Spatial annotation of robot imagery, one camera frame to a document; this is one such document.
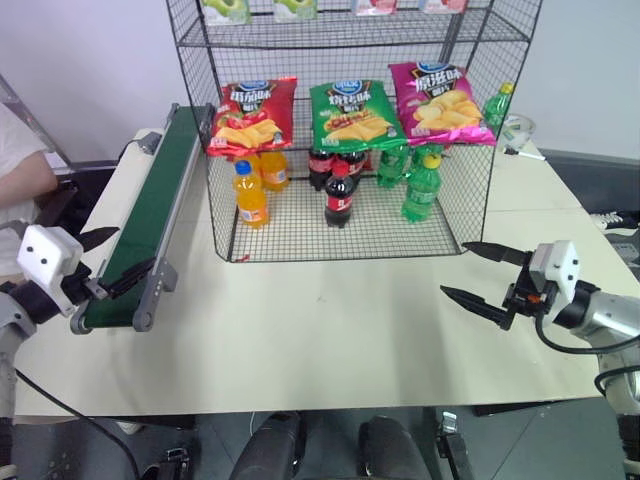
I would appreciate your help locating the cola bottle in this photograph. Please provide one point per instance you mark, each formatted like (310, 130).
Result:
(357, 162)
(317, 170)
(340, 200)

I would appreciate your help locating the person in white shirt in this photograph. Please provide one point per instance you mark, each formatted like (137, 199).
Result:
(20, 160)

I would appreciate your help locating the black table clamp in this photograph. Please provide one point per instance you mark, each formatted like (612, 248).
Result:
(170, 465)
(452, 445)

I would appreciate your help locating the magenta chips bag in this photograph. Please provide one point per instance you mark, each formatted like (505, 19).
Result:
(440, 105)

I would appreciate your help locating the orange soda bottle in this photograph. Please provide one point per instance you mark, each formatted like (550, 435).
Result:
(251, 197)
(275, 172)

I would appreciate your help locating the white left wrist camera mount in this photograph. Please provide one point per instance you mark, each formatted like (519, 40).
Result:
(45, 260)

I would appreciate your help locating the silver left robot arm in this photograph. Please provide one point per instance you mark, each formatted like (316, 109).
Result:
(15, 310)

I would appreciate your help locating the black chair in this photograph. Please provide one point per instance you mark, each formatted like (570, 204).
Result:
(75, 200)

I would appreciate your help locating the dark rounded shape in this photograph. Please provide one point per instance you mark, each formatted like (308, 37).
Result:
(395, 447)
(267, 447)

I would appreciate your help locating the green conveyor belt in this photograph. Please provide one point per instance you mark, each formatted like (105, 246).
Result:
(145, 210)

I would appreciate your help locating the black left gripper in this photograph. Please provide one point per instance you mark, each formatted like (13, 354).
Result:
(80, 287)

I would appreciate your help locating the green chips bag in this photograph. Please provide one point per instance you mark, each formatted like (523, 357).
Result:
(355, 117)

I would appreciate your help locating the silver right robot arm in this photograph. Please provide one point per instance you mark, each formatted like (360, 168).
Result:
(610, 315)

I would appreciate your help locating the red chips bag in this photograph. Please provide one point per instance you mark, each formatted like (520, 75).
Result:
(250, 120)

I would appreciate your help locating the white marker pen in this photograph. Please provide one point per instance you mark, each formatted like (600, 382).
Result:
(525, 154)

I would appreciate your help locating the green soda bottle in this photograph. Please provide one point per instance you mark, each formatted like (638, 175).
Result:
(497, 107)
(392, 167)
(420, 195)

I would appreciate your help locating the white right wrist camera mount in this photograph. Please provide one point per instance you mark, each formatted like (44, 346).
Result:
(560, 267)

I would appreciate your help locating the pink drink carton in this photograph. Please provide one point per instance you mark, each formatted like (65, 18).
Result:
(445, 5)
(372, 6)

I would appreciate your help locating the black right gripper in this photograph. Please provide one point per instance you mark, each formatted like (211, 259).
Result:
(530, 295)

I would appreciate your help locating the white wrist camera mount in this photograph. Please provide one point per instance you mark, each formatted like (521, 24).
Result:
(45, 260)
(560, 267)

